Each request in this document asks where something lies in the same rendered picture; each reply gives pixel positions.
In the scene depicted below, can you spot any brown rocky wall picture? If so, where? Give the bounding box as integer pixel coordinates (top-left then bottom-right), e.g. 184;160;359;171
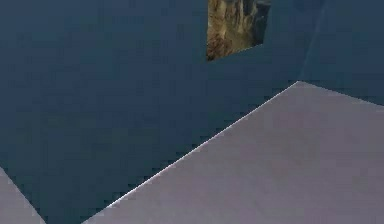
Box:
206;0;272;62

